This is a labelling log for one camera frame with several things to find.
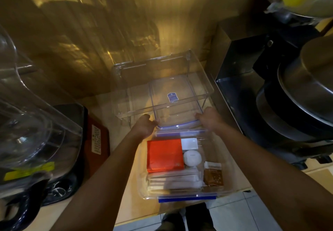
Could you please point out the person's left hand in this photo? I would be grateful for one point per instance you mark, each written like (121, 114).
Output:
(143, 128)

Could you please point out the person's right hand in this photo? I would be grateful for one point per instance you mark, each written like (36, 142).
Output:
(212, 121)

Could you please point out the person's right fingers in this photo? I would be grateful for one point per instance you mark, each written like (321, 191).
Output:
(203, 116)

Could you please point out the person's left fingers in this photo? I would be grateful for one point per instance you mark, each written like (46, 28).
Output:
(152, 123)

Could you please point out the clear lid with blue seal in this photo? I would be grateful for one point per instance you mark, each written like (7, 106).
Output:
(177, 108)

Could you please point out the person's left forearm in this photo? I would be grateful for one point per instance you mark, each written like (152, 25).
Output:
(104, 181)

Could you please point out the person's right forearm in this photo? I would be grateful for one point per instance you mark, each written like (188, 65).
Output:
(265, 176)

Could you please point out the white charger plug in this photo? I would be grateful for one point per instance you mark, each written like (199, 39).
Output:
(189, 143)

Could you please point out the orange flat box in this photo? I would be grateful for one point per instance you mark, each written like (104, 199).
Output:
(165, 155)

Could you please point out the clear acrylic shelf riser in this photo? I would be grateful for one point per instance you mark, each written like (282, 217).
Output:
(135, 90)

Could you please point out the clear plastic storage container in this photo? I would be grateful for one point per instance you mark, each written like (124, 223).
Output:
(218, 150)

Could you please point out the white round case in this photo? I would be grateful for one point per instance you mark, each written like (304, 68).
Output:
(192, 158)

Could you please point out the red-brown box with white label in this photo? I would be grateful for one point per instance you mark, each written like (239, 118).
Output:
(100, 147)

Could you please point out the brown and white packet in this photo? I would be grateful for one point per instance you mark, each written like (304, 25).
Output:
(213, 176)

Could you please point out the bundle of white wrapped sticks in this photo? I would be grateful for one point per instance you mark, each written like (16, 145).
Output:
(174, 181)

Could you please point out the stainless steel box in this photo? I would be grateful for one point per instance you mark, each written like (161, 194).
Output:
(239, 61)

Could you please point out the black cooking pot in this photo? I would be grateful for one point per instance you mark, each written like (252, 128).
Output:
(281, 118)

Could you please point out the black blender base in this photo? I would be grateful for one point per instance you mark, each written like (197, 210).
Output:
(75, 171)

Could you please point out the person's dark trousers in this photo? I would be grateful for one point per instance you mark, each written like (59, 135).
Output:
(192, 219)

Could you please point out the stainless steel pot lid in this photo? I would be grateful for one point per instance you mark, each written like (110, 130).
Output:
(309, 77)

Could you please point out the clear blender jar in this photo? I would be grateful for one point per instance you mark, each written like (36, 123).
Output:
(33, 124)

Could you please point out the steel bowl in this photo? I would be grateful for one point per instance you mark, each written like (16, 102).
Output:
(286, 17)

